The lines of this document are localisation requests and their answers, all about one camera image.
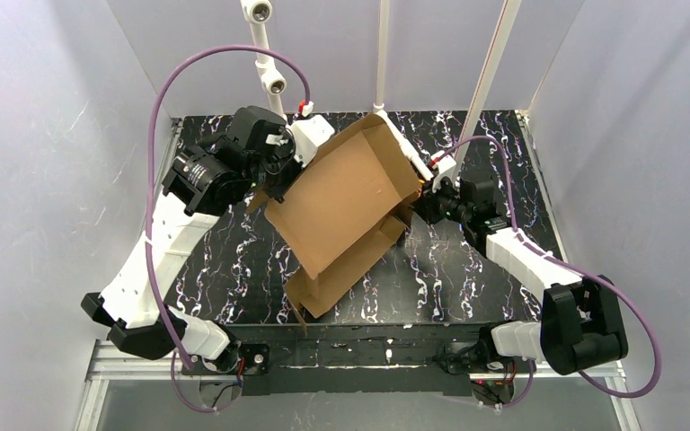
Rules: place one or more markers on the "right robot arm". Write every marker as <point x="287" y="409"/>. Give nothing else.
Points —
<point x="580" y="324"/>

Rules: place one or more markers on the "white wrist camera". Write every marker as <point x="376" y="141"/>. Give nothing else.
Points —
<point x="443" y="167"/>
<point x="309" y="132"/>

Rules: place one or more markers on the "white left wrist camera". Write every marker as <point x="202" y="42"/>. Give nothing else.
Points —
<point x="309" y="132"/>

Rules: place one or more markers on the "brown cardboard box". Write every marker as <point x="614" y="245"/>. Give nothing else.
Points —
<point x="345" y="211"/>

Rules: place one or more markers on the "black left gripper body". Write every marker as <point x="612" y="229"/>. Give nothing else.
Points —
<point x="282" y="180"/>

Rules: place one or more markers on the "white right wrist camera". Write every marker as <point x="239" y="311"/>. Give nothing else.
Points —
<point x="443" y="167"/>

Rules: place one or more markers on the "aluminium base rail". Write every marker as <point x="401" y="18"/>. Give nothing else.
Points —
<point x="341" y="201"/>

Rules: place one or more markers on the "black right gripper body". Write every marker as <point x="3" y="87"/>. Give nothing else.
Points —
<point x="427" y="197"/>

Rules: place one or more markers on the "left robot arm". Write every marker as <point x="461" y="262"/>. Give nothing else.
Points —
<point x="205" y="179"/>

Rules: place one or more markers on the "white PVC pipe frame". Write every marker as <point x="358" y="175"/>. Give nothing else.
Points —
<point x="435" y="51"/>

